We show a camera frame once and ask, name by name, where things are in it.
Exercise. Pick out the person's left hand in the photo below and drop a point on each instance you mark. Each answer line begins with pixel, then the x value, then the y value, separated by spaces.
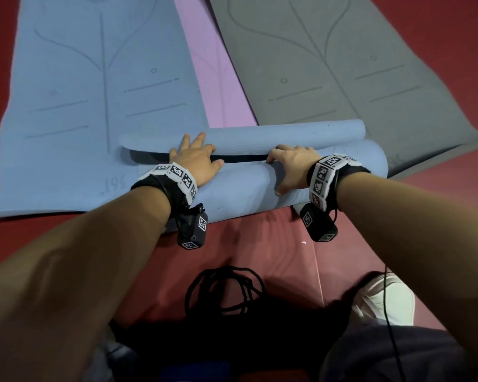
pixel 195 163

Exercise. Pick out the person's right hand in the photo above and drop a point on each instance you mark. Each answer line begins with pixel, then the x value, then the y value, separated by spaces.
pixel 296 167

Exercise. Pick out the person's left little finger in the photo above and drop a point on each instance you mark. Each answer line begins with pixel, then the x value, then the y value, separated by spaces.
pixel 173 155

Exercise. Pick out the person's left thumb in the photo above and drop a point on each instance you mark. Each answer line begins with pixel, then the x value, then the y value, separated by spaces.
pixel 216 166

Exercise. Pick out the person's left middle finger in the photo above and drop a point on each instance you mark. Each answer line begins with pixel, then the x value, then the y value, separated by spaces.
pixel 199 139

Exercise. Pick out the person's right thumb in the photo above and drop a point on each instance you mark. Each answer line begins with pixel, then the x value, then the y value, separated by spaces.
pixel 282 186

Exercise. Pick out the blue yoga mat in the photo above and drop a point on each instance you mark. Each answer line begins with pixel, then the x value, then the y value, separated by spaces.
pixel 79 99

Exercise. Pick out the person's right forearm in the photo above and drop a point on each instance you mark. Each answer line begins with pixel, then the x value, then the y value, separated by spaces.
pixel 422 242

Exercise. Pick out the person's left forearm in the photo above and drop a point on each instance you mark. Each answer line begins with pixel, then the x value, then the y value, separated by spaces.
pixel 75 274

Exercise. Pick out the left marker wrist band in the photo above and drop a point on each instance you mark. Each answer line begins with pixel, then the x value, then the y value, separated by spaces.
pixel 171 180

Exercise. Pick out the marker wrist band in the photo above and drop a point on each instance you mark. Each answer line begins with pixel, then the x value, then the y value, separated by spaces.
pixel 171 180
pixel 322 180

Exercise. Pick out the right marker wrist band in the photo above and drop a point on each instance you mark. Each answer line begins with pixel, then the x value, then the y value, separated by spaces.
pixel 322 180

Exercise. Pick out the purple yoga mat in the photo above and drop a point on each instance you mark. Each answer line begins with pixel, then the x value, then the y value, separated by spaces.
pixel 219 87

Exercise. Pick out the white shoe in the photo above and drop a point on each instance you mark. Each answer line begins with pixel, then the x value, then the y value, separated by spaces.
pixel 386 298

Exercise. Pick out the grey yoga mat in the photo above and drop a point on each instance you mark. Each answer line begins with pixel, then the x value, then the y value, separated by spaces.
pixel 342 43

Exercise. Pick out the black bag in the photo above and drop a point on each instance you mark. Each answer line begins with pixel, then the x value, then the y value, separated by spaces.
pixel 239 342

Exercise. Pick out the dark trousers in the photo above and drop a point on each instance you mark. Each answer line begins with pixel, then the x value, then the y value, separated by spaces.
pixel 402 354

